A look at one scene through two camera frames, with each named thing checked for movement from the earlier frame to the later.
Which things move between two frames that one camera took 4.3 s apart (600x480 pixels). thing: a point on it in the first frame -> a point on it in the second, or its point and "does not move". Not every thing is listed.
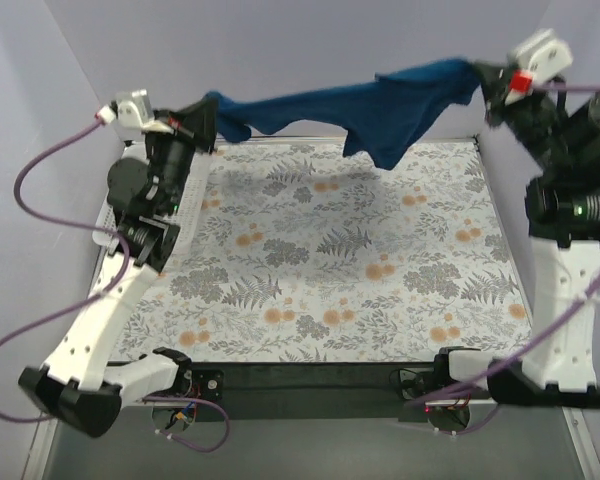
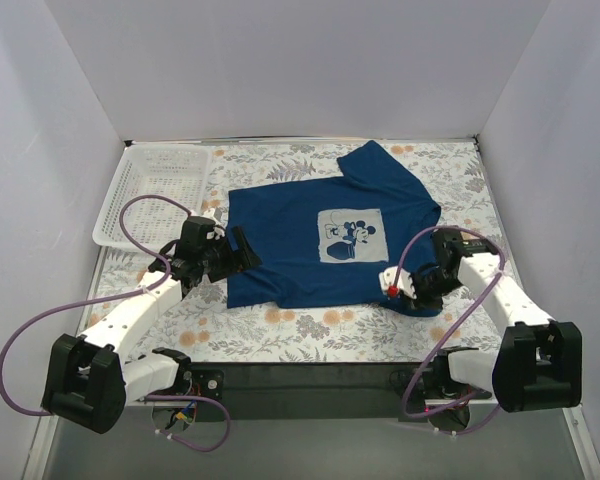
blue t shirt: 382,115 -> 325,243
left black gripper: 189,129 -> 230,256
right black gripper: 496,85 -> 421,288
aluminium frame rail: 38,463 does not move
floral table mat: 303,252 does not move
